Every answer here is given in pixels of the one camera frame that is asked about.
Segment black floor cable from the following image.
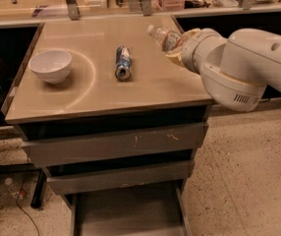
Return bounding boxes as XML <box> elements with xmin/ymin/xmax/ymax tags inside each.
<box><xmin>15</xmin><ymin>174</ymin><xmax>42</xmax><ymax>236</ymax></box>

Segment plastic bottle on floor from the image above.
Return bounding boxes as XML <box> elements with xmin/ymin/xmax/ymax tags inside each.
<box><xmin>4</xmin><ymin>177</ymin><xmax>27</xmax><ymax>200</ymax></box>

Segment blue soda can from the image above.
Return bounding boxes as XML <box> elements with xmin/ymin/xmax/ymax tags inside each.
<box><xmin>115</xmin><ymin>46</ymin><xmax>132</xmax><ymax>81</ymax></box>

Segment grey metal post left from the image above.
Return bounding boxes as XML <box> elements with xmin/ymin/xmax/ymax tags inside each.
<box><xmin>65</xmin><ymin>0</ymin><xmax>80</xmax><ymax>21</ymax></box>

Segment open grey bottom drawer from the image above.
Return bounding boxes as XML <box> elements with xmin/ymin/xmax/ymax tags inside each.
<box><xmin>70</xmin><ymin>181</ymin><xmax>192</xmax><ymax>236</ymax></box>

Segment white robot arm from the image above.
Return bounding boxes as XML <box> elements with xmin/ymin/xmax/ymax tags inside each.
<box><xmin>166</xmin><ymin>29</ymin><xmax>281</xmax><ymax>112</ymax></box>

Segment grey top drawer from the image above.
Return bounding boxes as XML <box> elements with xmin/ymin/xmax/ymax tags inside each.
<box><xmin>22</xmin><ymin>122</ymin><xmax>208</xmax><ymax>167</ymax></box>

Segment grey drawer cabinet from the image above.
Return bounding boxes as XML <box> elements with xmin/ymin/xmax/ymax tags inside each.
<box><xmin>1</xmin><ymin>14</ymin><xmax>223</xmax><ymax>236</ymax></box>

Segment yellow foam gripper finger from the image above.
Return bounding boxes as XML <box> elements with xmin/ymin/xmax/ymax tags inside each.
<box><xmin>165</xmin><ymin>51</ymin><xmax>183</xmax><ymax>67</ymax></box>
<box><xmin>183</xmin><ymin>29</ymin><xmax>200</xmax><ymax>39</ymax></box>

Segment clear plastic water bottle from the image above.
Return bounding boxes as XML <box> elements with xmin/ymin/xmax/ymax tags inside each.
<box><xmin>147</xmin><ymin>25</ymin><xmax>183</xmax><ymax>53</ymax></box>

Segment grey middle drawer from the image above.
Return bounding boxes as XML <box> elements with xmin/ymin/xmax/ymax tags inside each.
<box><xmin>47</xmin><ymin>159</ymin><xmax>194</xmax><ymax>195</ymax></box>

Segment black table leg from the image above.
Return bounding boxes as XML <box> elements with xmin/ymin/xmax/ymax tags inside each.
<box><xmin>30</xmin><ymin>171</ymin><xmax>47</xmax><ymax>208</ymax></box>

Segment white ceramic bowl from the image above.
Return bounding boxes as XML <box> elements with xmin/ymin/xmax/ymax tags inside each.
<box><xmin>28</xmin><ymin>50</ymin><xmax>72</xmax><ymax>84</ymax></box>

